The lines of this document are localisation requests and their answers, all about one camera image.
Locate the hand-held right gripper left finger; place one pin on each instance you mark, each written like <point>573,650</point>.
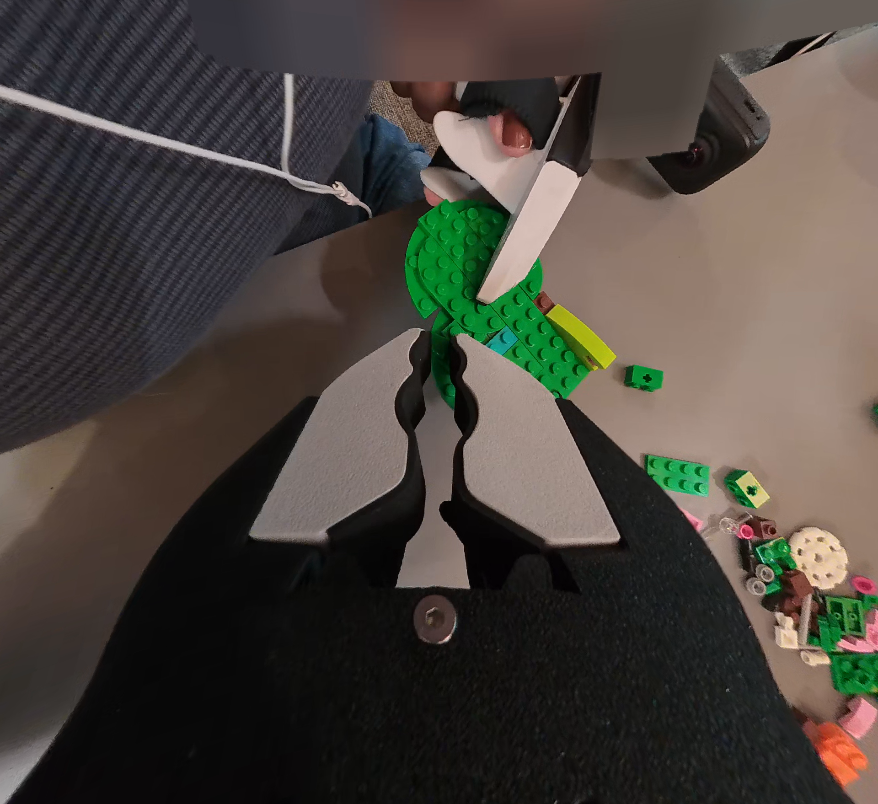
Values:
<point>336,468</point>

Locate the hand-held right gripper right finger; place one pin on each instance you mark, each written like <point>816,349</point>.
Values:
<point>535,468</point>

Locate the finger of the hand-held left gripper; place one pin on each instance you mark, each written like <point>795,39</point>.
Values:
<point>528,221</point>

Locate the green lego plate assembly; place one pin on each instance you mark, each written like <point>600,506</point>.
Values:
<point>480,297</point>

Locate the green holed lego brick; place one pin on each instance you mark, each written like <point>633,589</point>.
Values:
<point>645,376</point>

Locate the cluster of green lego parts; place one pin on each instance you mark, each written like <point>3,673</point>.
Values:
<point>810,598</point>

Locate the person's left hand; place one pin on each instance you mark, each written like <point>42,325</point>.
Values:
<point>487,111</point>

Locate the person's blue jeans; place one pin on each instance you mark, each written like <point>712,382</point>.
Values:
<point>391,166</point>

